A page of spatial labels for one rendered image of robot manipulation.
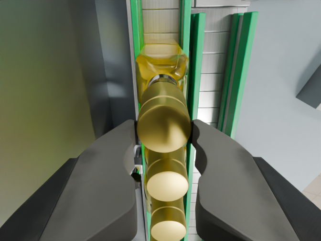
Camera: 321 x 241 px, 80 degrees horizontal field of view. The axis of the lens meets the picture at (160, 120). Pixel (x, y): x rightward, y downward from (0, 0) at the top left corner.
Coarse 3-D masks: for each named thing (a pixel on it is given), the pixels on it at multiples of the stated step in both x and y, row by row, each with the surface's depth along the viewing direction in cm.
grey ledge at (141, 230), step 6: (138, 192) 55; (138, 198) 56; (138, 204) 57; (138, 210) 58; (138, 216) 60; (138, 222) 61; (144, 222) 62; (138, 228) 62; (144, 228) 63; (138, 234) 64; (144, 234) 64; (132, 240) 65; (138, 240) 65; (144, 240) 65
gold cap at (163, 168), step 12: (156, 156) 16; (168, 156) 16; (180, 156) 17; (156, 168) 15; (168, 168) 15; (180, 168) 15; (156, 180) 15; (168, 180) 15; (180, 180) 15; (156, 192) 15; (168, 192) 15; (180, 192) 15
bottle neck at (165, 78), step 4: (156, 76) 18; (160, 76) 17; (164, 76) 17; (168, 76) 18; (152, 80) 17; (156, 80) 17; (160, 80) 16; (164, 80) 16; (168, 80) 16; (172, 80) 17; (148, 84) 18; (176, 84) 18
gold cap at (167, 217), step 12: (156, 204) 19; (168, 204) 19; (180, 204) 19; (156, 216) 18; (168, 216) 17; (180, 216) 18; (156, 228) 18; (168, 228) 18; (180, 228) 18; (168, 240) 18
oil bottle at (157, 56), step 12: (144, 48) 24; (156, 48) 24; (168, 48) 24; (180, 48) 24; (144, 60) 19; (156, 60) 18; (168, 60) 18; (180, 60) 19; (144, 72) 18; (156, 72) 18; (168, 72) 18; (180, 72) 18; (144, 84) 19; (180, 84) 19
